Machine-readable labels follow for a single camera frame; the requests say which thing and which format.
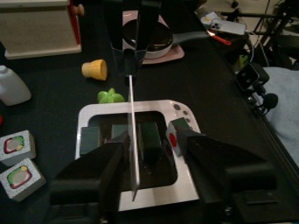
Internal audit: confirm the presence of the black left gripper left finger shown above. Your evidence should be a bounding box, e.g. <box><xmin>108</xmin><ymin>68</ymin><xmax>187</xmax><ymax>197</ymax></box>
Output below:
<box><xmin>50</xmin><ymin>132</ymin><xmax>131</xmax><ymax>224</ymax></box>

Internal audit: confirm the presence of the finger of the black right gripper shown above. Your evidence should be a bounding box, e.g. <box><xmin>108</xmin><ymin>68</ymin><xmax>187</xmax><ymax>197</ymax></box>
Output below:
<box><xmin>135</xmin><ymin>0</ymin><xmax>163</xmax><ymax>53</ymax></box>
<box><xmin>110</xmin><ymin>0</ymin><xmax>127</xmax><ymax>51</ymax></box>

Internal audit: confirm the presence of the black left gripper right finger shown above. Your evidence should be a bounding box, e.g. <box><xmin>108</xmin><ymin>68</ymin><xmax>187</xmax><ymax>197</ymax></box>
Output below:
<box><xmin>176</xmin><ymin>128</ymin><xmax>278</xmax><ymax>204</ymax></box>

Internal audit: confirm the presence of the silver toy knife black handle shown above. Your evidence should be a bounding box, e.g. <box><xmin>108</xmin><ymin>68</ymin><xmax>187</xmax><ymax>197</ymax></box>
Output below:
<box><xmin>123</xmin><ymin>48</ymin><xmax>143</xmax><ymax>203</ymax></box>

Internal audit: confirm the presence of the white sushi roll block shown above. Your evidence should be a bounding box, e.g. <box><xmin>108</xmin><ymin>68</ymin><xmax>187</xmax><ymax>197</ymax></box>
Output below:
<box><xmin>0</xmin><ymin>157</ymin><xmax>48</xmax><ymax>203</ymax></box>
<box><xmin>0</xmin><ymin>129</ymin><xmax>38</xmax><ymax>167</ymax></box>

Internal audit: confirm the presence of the green sushi piece red-white face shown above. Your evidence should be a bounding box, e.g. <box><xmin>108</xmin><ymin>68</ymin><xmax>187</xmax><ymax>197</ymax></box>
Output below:
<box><xmin>166</xmin><ymin>117</ymin><xmax>193</xmax><ymax>158</ymax></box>

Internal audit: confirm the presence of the pink square plate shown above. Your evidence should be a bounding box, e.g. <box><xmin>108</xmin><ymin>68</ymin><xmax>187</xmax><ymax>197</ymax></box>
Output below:
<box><xmin>122</xmin><ymin>10</ymin><xmax>187</xmax><ymax>66</ymax></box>

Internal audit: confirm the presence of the small white device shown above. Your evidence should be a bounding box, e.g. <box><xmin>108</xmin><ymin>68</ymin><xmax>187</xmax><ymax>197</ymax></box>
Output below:
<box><xmin>201</xmin><ymin>11</ymin><xmax>221</xmax><ymax>26</ymax></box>

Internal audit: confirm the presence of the white toy stove tray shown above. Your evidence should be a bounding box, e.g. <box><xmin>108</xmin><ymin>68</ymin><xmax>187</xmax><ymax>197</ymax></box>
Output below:
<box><xmin>75</xmin><ymin>99</ymin><xmax>202</xmax><ymax>212</ymax></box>

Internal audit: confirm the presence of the red pen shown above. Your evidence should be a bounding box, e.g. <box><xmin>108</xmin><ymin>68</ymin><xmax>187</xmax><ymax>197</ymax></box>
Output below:
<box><xmin>207</xmin><ymin>30</ymin><xmax>234</xmax><ymax>46</ymax></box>

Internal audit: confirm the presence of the white smartphone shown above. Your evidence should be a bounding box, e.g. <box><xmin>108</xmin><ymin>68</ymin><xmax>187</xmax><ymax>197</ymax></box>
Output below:
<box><xmin>210</xmin><ymin>18</ymin><xmax>249</xmax><ymax>36</ymax></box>

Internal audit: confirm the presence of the light blue cloth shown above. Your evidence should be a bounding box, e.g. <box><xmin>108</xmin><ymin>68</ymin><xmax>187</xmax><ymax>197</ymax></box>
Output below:
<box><xmin>261</xmin><ymin>66</ymin><xmax>299</xmax><ymax>168</ymax></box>

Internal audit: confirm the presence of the green toy leaf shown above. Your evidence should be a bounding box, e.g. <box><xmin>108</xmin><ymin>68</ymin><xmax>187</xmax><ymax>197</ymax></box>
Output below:
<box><xmin>96</xmin><ymin>87</ymin><xmax>127</xmax><ymax>105</ymax></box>

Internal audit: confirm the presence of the black round knob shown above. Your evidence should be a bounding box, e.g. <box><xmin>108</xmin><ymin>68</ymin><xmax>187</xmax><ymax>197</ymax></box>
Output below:
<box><xmin>261</xmin><ymin>93</ymin><xmax>281</xmax><ymax>111</ymax></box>

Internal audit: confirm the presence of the black webcam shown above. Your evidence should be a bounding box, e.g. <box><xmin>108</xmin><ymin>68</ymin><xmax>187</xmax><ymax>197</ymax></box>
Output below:
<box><xmin>237</xmin><ymin>62</ymin><xmax>271</xmax><ymax>92</ymax></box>

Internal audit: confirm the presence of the black tripod stand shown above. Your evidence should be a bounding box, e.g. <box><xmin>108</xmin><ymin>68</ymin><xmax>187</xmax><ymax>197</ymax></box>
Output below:
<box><xmin>221</xmin><ymin>0</ymin><xmax>299</xmax><ymax>68</ymax></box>

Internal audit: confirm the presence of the white toy milk bottle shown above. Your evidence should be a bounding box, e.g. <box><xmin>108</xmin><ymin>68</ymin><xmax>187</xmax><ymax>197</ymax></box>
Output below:
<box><xmin>0</xmin><ymin>65</ymin><xmax>34</xmax><ymax>107</ymax></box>

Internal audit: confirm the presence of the white toy pan grey handle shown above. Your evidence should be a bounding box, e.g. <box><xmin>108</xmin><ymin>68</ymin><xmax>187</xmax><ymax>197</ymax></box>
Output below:
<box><xmin>122</xmin><ymin>18</ymin><xmax>211</xmax><ymax>60</ymax></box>

